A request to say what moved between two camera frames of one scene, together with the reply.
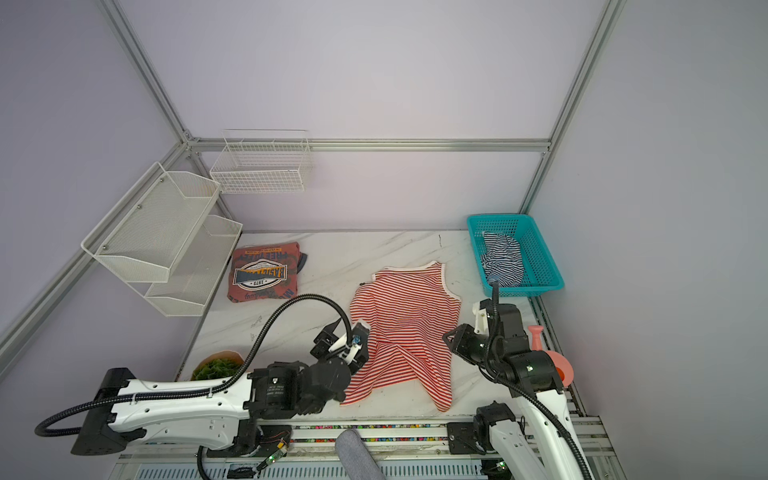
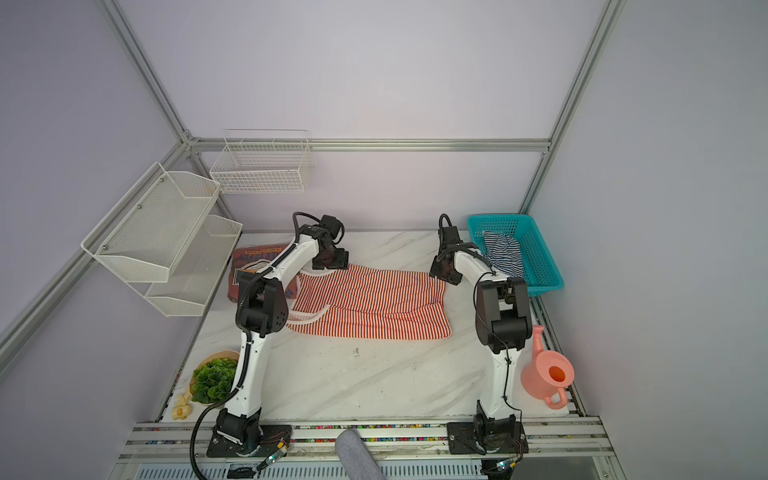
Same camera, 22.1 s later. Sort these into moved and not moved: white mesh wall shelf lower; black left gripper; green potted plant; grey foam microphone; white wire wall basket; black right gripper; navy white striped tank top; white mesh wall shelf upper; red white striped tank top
Moved: black left gripper; red white striped tank top; black right gripper
Not moved: white mesh wall shelf upper; white mesh wall shelf lower; navy white striped tank top; grey foam microphone; white wire wall basket; green potted plant
